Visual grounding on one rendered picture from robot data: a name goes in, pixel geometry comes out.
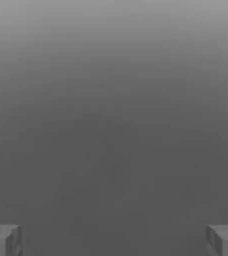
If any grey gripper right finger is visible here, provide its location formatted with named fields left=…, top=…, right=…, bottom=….
left=205, top=223, right=228, bottom=256

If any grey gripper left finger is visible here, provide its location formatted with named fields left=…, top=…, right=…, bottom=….
left=0, top=223, right=24, bottom=256

